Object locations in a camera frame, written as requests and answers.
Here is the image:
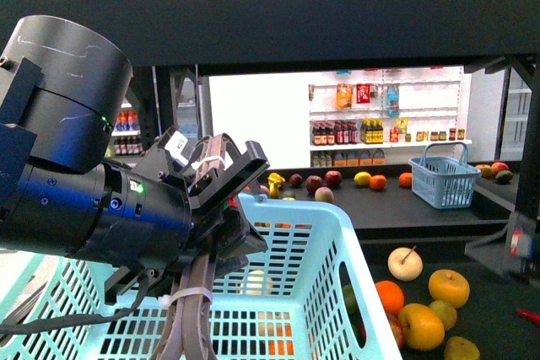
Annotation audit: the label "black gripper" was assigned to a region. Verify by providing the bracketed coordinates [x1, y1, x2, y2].
[103, 129, 268, 304]

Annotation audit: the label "light teal shopping basket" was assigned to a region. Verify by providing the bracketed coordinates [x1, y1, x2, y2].
[1, 193, 401, 359]

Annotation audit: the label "grey basket handle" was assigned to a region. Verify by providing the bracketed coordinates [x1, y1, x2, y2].
[147, 132, 241, 360]

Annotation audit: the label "red apple on far shelf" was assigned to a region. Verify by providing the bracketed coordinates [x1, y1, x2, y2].
[325, 170, 343, 190]

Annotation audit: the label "black fruit display shelf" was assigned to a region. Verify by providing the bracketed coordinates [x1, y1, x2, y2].
[1, 0, 539, 359]

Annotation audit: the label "white zip tie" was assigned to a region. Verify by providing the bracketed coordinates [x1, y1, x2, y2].
[157, 287, 213, 309]

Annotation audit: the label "row of dark sauce bottles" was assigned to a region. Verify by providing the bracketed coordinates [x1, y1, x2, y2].
[310, 120, 359, 146]

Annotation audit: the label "orange fruit right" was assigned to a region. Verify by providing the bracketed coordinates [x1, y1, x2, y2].
[375, 280, 405, 316]

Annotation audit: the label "yellow label bottles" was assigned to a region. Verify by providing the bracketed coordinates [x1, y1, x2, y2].
[360, 119, 384, 144]

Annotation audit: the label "white pear with stem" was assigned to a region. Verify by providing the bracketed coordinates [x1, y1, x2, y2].
[387, 246, 424, 282]

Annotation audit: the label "orange snack bag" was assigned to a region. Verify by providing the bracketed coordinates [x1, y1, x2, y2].
[336, 83, 353, 110]

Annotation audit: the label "red snack bag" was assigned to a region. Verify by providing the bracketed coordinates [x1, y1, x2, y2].
[356, 83, 371, 105]

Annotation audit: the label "yellow apple front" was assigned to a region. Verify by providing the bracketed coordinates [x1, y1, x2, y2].
[398, 303, 446, 352]

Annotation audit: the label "small blue basket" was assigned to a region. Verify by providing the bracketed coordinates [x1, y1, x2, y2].
[408, 141, 481, 210]

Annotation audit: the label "red chili pepper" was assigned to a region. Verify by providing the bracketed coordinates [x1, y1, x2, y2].
[516, 309, 540, 325]

